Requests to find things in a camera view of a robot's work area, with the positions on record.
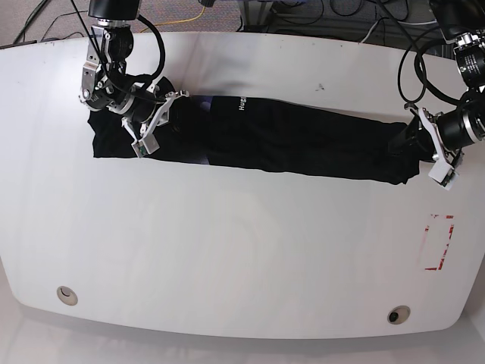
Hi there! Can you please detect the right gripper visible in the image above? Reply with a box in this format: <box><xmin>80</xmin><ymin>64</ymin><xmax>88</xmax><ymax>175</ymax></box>
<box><xmin>121</xmin><ymin>90</ymin><xmax>189</xmax><ymax>144</ymax></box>

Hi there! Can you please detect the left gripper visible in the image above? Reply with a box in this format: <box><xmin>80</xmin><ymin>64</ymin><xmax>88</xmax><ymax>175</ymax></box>
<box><xmin>388</xmin><ymin>102</ymin><xmax>484</xmax><ymax>162</ymax></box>

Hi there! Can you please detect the black t-shirt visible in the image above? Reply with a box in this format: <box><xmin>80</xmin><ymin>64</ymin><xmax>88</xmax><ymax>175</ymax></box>
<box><xmin>87</xmin><ymin>75</ymin><xmax>433</xmax><ymax>187</ymax></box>

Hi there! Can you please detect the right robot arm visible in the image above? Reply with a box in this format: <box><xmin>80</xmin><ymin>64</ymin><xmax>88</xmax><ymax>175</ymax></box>
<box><xmin>80</xmin><ymin>1</ymin><xmax>189</xmax><ymax>157</ymax></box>

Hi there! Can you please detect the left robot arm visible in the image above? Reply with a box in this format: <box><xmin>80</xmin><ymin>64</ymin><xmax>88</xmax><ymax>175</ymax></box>
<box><xmin>387</xmin><ymin>1</ymin><xmax>484</xmax><ymax>167</ymax></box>

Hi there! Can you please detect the red tape rectangle marking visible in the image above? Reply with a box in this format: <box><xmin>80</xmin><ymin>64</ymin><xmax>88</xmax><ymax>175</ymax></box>
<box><xmin>419</xmin><ymin>214</ymin><xmax>455</xmax><ymax>271</ymax></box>

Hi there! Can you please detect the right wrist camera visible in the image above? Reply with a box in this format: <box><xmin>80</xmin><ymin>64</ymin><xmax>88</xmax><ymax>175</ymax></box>
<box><xmin>131</xmin><ymin>134</ymin><xmax>160</xmax><ymax>158</ymax></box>

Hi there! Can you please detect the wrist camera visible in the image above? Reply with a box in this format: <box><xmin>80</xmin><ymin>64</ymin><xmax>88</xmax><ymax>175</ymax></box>
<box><xmin>131</xmin><ymin>134</ymin><xmax>160</xmax><ymax>158</ymax></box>
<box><xmin>428</xmin><ymin>161</ymin><xmax>458</xmax><ymax>190</ymax></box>

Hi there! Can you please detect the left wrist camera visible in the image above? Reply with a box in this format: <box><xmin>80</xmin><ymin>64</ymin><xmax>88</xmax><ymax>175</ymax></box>
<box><xmin>428</xmin><ymin>161</ymin><xmax>458</xmax><ymax>190</ymax></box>

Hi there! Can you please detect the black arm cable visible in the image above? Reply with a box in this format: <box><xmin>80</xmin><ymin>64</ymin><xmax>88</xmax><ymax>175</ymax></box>
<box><xmin>373</xmin><ymin>0</ymin><xmax>429</xmax><ymax>105</ymax></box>

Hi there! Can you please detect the white cable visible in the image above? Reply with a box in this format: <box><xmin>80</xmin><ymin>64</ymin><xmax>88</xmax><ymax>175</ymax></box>
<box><xmin>359</xmin><ymin>17</ymin><xmax>440</xmax><ymax>45</ymax></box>

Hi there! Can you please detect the yellow cable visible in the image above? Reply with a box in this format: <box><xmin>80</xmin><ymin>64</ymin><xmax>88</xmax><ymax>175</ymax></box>
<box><xmin>142</xmin><ymin>3</ymin><xmax>208</xmax><ymax>33</ymax></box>

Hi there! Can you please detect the right table cable grommet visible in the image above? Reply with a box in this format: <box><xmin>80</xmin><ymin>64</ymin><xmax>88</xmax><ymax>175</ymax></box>
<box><xmin>387</xmin><ymin>306</ymin><xmax>411</xmax><ymax>325</ymax></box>

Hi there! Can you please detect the table cable grommet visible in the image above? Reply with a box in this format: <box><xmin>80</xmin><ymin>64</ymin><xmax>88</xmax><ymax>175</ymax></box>
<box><xmin>387</xmin><ymin>306</ymin><xmax>411</xmax><ymax>325</ymax></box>
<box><xmin>56</xmin><ymin>286</ymin><xmax>78</xmax><ymax>306</ymax></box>

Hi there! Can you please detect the left table cable grommet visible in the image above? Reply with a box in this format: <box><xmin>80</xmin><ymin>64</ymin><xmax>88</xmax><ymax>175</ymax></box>
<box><xmin>56</xmin><ymin>286</ymin><xmax>78</xmax><ymax>306</ymax></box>

